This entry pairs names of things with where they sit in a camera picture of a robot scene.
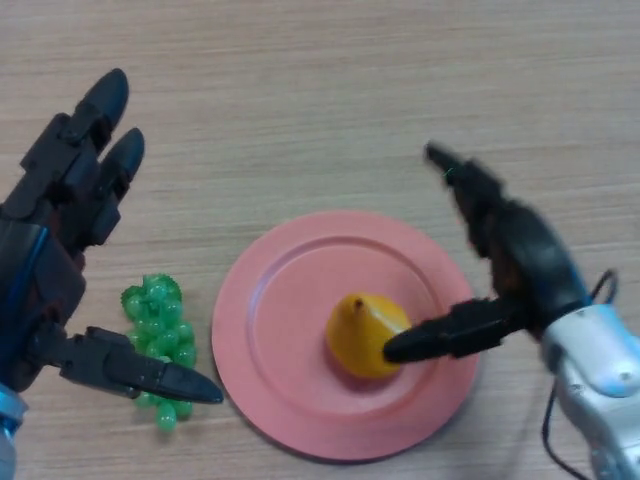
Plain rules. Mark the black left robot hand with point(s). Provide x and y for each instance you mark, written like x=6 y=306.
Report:
x=45 y=240

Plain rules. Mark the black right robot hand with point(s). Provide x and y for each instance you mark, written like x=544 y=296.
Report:
x=520 y=265

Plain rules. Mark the yellow pear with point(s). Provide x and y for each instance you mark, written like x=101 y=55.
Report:
x=362 y=335

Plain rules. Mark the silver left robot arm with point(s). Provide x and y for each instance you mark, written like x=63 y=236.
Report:
x=7 y=435

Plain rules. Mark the pink round plate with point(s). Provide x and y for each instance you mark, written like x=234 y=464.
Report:
x=345 y=335

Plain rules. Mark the green grape bunch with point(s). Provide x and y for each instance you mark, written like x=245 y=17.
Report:
x=160 y=325

